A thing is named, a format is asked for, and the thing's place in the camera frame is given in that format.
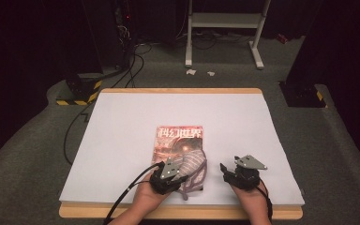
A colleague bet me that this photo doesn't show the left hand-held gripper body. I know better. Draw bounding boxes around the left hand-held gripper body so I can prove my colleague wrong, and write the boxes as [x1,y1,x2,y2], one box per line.
[149,157,183,196]

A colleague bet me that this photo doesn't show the person's left hand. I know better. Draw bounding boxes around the person's left hand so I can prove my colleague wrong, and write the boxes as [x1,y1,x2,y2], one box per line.
[132,181,171,214]

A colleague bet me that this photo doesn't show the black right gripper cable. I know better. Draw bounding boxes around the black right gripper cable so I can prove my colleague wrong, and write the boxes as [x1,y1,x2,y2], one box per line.
[257,177,274,222]

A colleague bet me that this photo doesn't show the person's right hand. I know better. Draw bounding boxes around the person's right hand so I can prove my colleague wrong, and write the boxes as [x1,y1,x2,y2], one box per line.
[230,181,272,218]

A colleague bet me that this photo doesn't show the wooden table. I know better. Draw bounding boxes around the wooden table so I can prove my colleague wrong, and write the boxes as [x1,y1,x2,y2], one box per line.
[58,87,304,220]

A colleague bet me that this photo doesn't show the glossy colourful magazine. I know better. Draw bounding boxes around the glossy colourful magazine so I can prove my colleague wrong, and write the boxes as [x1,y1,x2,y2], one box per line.
[150,125,208,191]

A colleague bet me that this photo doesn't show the black cables under stand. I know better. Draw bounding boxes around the black cables under stand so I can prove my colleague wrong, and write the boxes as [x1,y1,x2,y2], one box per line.
[176,29,254,51]

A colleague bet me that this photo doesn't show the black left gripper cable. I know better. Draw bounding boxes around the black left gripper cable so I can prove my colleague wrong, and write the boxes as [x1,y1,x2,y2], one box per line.
[102,160,166,225]

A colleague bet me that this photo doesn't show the white metal stand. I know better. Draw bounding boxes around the white metal stand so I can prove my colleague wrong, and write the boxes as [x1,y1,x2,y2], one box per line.
[185,0,272,70]

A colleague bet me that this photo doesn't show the long black floor cable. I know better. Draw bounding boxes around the long black floor cable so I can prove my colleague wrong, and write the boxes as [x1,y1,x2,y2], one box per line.
[62,101,96,167]

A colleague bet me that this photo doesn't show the black base with yellow stripes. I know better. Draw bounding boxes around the black base with yellow stripes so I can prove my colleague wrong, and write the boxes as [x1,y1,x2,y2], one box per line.
[55,73,103,107]
[278,82,329,109]

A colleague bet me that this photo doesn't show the bundle of black cables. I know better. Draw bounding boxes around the bundle of black cables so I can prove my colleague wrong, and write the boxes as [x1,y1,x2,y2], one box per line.
[110,42,154,89]

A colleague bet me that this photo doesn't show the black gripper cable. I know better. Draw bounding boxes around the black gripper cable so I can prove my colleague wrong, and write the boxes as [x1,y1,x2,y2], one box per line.
[257,177,274,222]
[102,160,166,225]

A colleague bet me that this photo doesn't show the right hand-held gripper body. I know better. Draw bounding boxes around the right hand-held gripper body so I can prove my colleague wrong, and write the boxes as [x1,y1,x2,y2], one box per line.
[222,155,268,192]

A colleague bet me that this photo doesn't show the dark equipment rack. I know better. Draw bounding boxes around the dark equipment rack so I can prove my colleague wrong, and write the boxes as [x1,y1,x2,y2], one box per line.
[114,0,139,69]

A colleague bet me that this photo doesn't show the striped towel with purple trim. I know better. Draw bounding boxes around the striped towel with purple trim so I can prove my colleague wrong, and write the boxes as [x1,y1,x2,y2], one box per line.
[172,149,208,202]

